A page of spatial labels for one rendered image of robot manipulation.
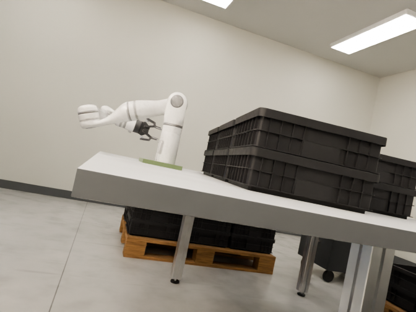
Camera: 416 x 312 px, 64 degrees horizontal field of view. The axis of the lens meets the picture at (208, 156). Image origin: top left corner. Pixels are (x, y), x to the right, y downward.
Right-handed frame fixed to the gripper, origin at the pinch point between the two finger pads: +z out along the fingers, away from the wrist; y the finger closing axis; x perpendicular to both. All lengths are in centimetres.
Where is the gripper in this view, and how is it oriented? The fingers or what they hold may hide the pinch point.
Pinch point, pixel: (157, 133)
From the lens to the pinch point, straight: 198.8
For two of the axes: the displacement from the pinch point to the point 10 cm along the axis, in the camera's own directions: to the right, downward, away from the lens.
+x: -3.1, -0.4, 9.5
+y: 3.1, -9.5, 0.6
